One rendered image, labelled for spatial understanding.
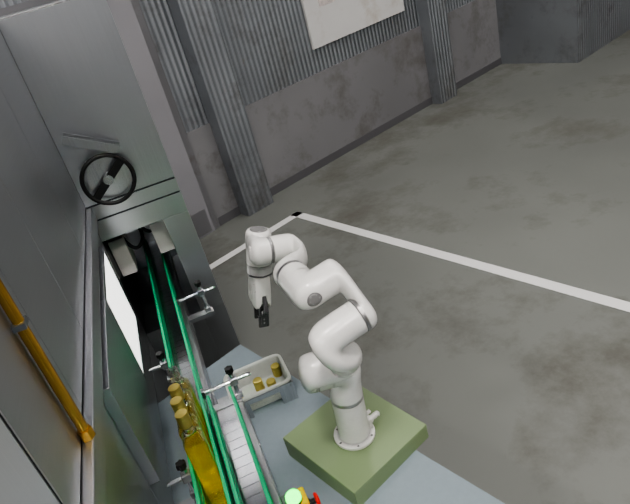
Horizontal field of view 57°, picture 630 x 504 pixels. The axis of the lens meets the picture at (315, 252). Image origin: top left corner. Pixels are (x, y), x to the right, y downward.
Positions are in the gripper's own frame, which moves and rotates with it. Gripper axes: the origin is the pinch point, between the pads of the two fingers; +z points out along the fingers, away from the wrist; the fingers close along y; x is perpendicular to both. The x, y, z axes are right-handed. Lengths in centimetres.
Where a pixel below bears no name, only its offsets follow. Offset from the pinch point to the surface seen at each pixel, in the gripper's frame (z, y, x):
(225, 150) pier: 39, -351, 57
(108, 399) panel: 1, 25, -45
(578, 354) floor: 76, -39, 171
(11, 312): -40, 51, -56
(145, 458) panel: 22, 25, -38
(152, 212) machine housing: -5, -90, -24
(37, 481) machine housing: -21, 72, -54
